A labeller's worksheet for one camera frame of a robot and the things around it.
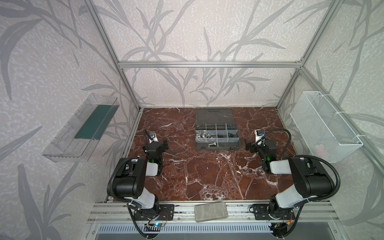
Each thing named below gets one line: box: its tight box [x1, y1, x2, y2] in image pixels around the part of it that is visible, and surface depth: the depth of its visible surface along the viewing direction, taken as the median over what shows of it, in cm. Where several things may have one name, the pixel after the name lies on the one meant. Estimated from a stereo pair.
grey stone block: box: [194, 202, 228, 223], surface depth 73 cm
